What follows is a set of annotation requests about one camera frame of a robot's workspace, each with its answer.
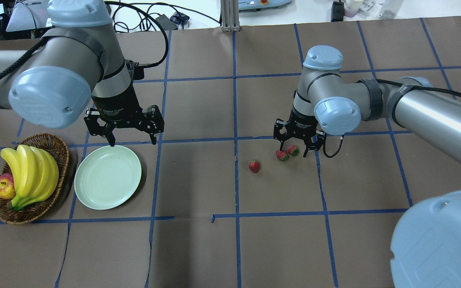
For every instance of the black power adapter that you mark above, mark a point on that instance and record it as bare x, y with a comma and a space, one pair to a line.
166, 23

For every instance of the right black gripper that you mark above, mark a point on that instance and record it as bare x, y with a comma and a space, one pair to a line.
302, 120

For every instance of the red apple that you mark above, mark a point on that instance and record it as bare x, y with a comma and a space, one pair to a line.
7, 186

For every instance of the yellow banana bunch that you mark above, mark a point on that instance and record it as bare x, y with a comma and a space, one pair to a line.
35, 174

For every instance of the red strawberry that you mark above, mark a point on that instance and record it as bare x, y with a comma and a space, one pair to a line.
254, 166
293, 150
282, 155

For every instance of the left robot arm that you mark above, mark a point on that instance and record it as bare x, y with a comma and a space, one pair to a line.
77, 67

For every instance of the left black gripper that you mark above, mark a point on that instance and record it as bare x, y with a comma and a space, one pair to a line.
117, 105

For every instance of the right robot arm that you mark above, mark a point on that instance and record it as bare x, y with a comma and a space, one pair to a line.
426, 242

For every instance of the aluminium frame post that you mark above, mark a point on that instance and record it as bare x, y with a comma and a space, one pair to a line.
229, 12

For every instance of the light green plate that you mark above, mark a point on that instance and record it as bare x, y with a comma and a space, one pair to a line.
107, 177

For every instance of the wicker basket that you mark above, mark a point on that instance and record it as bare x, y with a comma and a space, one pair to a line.
57, 148

